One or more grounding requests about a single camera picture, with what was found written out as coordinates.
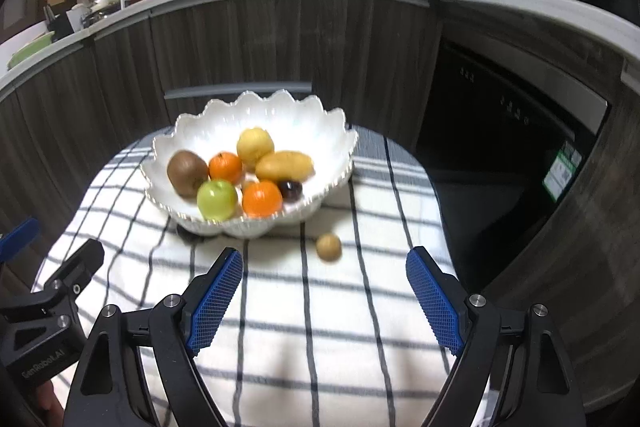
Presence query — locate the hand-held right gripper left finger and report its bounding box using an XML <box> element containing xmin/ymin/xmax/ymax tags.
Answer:
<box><xmin>62</xmin><ymin>247</ymin><xmax>244</xmax><ymax>427</ymax></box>

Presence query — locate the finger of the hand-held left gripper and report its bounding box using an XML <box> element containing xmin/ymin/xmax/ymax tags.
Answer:
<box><xmin>0</xmin><ymin>217</ymin><xmax>40</xmax><ymax>263</ymax></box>
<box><xmin>0</xmin><ymin>238</ymin><xmax>106</xmax><ymax>320</ymax></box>

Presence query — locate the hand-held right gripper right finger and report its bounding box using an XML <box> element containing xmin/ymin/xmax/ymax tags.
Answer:
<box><xmin>406</xmin><ymin>246</ymin><xmax>586</xmax><ymax>427</ymax></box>

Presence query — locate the green apple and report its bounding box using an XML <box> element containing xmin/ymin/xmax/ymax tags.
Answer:
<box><xmin>196</xmin><ymin>179</ymin><xmax>239</xmax><ymax>222</ymax></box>

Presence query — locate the orange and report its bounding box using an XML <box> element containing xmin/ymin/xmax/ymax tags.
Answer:
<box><xmin>208</xmin><ymin>152</ymin><xmax>244</xmax><ymax>186</ymax></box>
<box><xmin>241</xmin><ymin>180</ymin><xmax>284</xmax><ymax>219</ymax></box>

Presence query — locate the brown kiwi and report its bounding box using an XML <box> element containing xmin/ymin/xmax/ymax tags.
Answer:
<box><xmin>166</xmin><ymin>150</ymin><xmax>210</xmax><ymax>199</ymax></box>

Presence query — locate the dark plum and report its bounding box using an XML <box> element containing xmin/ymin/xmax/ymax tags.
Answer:
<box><xmin>277</xmin><ymin>180</ymin><xmax>304</xmax><ymax>202</ymax></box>

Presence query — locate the yellow mango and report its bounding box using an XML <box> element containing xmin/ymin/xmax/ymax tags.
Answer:
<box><xmin>255</xmin><ymin>150</ymin><xmax>316</xmax><ymax>182</ymax></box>

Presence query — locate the yellow lemon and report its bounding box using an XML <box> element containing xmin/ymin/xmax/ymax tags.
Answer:
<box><xmin>236</xmin><ymin>127</ymin><xmax>275</xmax><ymax>168</ymax></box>

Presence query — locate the white scalloped bowl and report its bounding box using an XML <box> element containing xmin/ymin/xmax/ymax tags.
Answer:
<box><xmin>140</xmin><ymin>89</ymin><xmax>360</xmax><ymax>239</ymax></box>

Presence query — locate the person's left hand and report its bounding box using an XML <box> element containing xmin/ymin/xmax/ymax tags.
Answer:
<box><xmin>35</xmin><ymin>379</ymin><xmax>65</xmax><ymax>427</ymax></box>

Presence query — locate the white checked cloth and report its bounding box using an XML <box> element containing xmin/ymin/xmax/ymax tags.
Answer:
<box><xmin>30</xmin><ymin>124</ymin><xmax>481</xmax><ymax>427</ymax></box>

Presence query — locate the black built-in dishwasher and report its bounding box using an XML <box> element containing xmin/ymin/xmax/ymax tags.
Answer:
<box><xmin>415</xmin><ymin>34</ymin><xmax>618</xmax><ymax>293</ymax></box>

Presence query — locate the green label sticker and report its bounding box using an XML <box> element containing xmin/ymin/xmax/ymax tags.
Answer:
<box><xmin>542</xmin><ymin>139</ymin><xmax>583</xmax><ymax>200</ymax></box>

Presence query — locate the black knife block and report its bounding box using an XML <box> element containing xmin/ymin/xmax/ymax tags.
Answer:
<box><xmin>44</xmin><ymin>6</ymin><xmax>73</xmax><ymax>40</ymax></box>

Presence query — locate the dark wood kitchen cabinet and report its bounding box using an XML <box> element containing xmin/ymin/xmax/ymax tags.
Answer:
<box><xmin>0</xmin><ymin>0</ymin><xmax>441</xmax><ymax>278</ymax></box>

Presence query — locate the grey drawer handle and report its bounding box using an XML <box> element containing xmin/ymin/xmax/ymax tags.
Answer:
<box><xmin>164</xmin><ymin>82</ymin><xmax>313</xmax><ymax>100</ymax></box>

